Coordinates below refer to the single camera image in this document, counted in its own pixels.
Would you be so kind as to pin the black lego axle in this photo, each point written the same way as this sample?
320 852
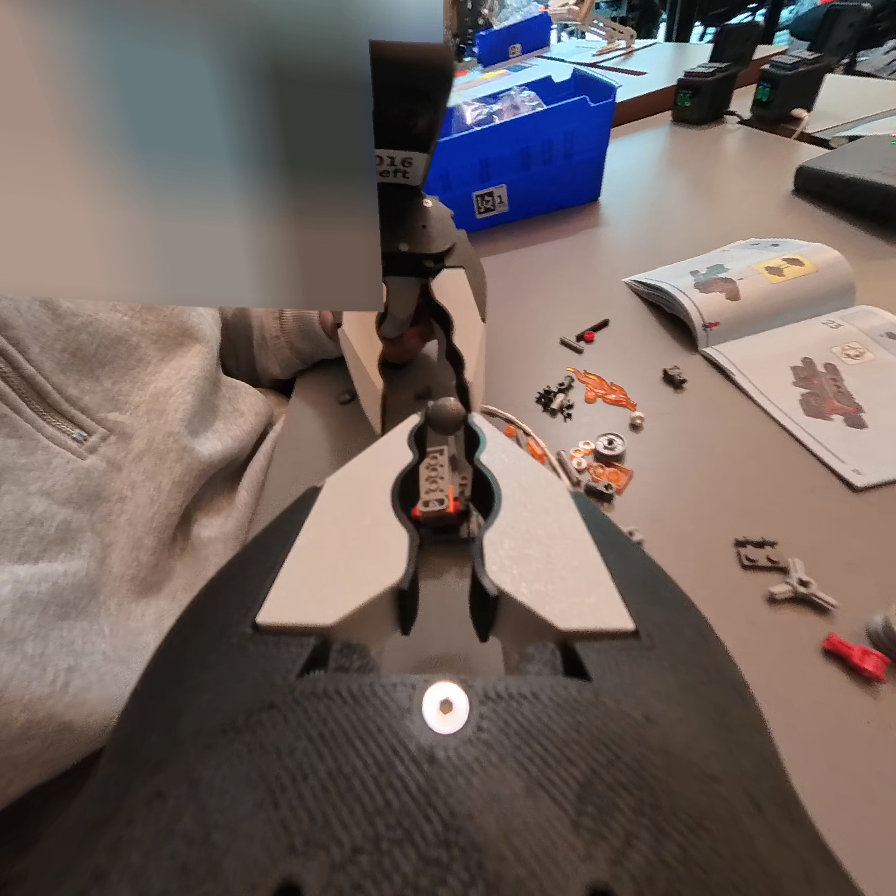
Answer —
595 326

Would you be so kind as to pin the large blue storage bin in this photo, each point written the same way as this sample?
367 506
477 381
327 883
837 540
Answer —
532 161

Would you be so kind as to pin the dark grey lego plate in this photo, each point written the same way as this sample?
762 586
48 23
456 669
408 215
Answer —
759 553

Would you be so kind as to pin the wooden model frame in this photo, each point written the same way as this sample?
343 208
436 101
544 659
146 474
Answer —
595 24

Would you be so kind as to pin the person's left hand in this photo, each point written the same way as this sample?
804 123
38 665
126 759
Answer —
409 344

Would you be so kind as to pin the orange transparent lego flame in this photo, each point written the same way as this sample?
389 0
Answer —
605 388

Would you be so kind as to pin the small blue storage bin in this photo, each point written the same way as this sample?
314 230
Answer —
511 38

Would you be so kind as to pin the lego instruction booklet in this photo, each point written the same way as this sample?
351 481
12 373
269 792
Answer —
777 336

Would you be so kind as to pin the flat black case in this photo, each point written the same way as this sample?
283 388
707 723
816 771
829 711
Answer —
850 178

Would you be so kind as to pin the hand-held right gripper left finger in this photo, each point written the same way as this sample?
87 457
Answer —
336 553

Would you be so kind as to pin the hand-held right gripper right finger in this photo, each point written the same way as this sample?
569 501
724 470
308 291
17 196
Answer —
553 553

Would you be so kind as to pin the black charger with green light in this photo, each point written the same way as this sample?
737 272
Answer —
787 80
707 84

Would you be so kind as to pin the person's left forearm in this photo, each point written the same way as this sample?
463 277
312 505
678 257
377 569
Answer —
273 343

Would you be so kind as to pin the clear plastic parts bags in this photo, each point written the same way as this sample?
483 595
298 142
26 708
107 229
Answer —
500 105

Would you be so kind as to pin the person in grey sweater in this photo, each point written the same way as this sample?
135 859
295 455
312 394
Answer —
105 525

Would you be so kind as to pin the red lego connector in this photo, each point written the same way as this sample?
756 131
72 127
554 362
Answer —
855 656

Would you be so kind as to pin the black lego clip piece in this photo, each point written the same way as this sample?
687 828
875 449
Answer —
675 376

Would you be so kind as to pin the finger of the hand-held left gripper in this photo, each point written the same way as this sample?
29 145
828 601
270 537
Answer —
465 329
360 364

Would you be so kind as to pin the small grey lego piece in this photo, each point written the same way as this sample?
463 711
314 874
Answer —
633 535

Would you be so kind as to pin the grey lego assembly with ball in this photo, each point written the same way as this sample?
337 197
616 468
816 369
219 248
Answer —
437 476

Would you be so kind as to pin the orange transparent lego dish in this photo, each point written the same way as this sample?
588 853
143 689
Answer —
612 477

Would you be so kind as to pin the cluster of small black lego pieces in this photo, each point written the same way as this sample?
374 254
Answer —
556 399

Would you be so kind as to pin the grey lego wheel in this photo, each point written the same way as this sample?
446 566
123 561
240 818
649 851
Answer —
611 445

